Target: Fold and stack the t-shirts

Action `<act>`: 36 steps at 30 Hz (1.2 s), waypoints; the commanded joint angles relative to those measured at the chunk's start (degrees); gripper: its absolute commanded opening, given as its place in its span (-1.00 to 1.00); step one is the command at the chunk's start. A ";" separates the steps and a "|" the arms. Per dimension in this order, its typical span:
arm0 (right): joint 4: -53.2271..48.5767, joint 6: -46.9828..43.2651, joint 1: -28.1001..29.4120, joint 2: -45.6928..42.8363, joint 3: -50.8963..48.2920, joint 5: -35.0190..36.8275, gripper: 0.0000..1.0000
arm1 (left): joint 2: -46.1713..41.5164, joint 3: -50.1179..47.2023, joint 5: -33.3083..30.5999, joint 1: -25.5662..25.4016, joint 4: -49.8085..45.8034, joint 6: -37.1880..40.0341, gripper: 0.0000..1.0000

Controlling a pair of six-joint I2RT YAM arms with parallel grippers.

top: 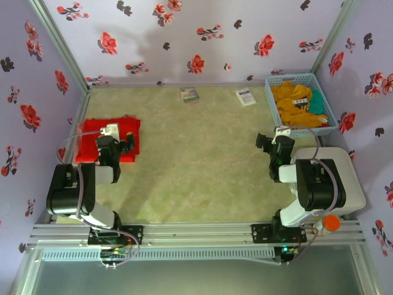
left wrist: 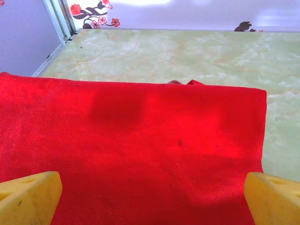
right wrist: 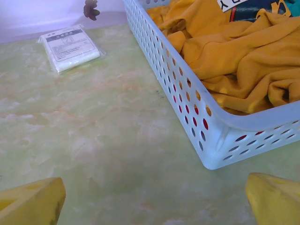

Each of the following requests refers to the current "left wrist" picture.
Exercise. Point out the aluminium frame post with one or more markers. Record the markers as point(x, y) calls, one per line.
point(59, 21)

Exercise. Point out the aluminium table side rail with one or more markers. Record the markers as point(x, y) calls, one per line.
point(50, 59)

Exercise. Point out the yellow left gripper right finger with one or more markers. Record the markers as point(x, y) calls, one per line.
point(274, 201)

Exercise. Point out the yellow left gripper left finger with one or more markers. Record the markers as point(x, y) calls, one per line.
point(28, 199)

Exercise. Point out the red t-shirt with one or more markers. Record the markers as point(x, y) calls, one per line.
point(140, 140)

